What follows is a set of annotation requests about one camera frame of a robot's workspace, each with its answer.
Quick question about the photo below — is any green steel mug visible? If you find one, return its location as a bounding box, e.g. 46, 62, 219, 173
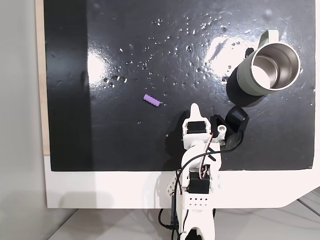
226, 29, 302, 108

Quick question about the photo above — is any purple ribbed pen grip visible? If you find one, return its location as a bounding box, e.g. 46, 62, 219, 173
143, 93, 161, 108

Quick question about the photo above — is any black mat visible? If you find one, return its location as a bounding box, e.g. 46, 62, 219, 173
43, 0, 316, 173

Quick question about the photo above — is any black oval camera box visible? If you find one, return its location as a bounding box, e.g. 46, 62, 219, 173
211, 105, 250, 151

